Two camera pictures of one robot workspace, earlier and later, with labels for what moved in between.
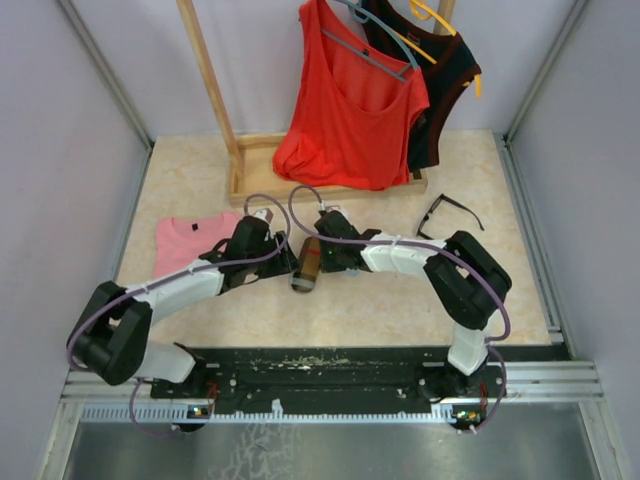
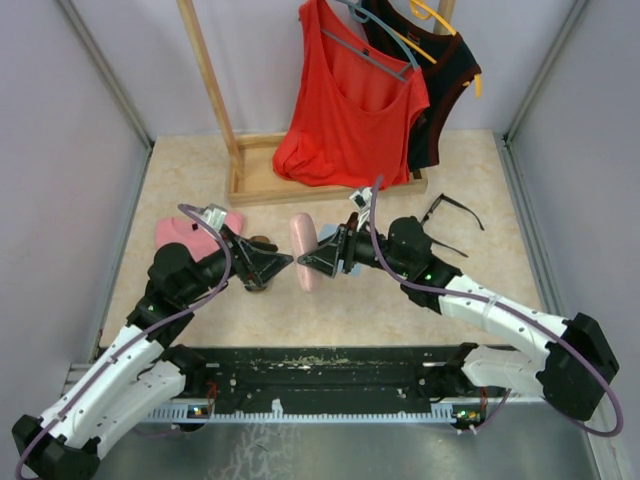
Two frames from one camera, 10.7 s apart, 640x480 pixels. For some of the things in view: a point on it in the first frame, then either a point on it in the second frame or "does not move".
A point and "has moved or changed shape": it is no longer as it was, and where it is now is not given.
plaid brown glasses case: x=305 y=275 has moved or changed shape
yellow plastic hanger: x=423 y=12 does not move
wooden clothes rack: x=251 y=173 does not move
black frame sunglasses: x=435 y=205 does not move
